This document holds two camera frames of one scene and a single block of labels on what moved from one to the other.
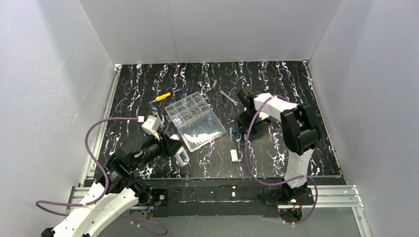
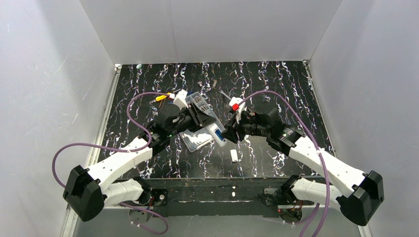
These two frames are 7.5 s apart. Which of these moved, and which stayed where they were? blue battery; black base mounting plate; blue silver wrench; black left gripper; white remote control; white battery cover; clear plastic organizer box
Moved: blue battery; white remote control; black left gripper
Stayed: blue silver wrench; clear plastic organizer box; white battery cover; black base mounting plate
